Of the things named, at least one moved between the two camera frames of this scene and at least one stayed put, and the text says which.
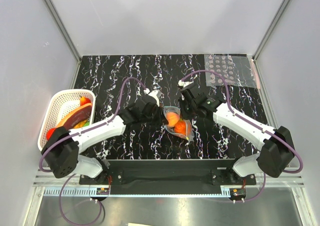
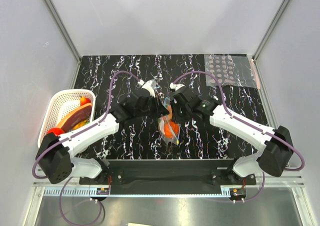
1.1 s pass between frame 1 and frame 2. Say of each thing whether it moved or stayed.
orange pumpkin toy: moved
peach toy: moved
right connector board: stayed
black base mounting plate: stayed
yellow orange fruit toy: stayed
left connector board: stayed
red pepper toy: stayed
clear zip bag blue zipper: moved
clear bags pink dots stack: stayed
